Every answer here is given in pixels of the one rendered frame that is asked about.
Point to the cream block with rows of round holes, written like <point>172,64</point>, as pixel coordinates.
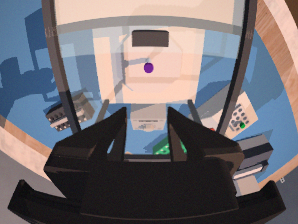
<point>246,185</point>

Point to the white tube with violet cap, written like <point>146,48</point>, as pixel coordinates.
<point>148,67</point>

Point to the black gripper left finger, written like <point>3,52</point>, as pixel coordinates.
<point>93,142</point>

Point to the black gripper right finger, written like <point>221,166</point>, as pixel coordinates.
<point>201,143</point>

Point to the blue bench mat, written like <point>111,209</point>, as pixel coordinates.
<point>28,89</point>

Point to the black block with grey bar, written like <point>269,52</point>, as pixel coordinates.
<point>57,121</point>

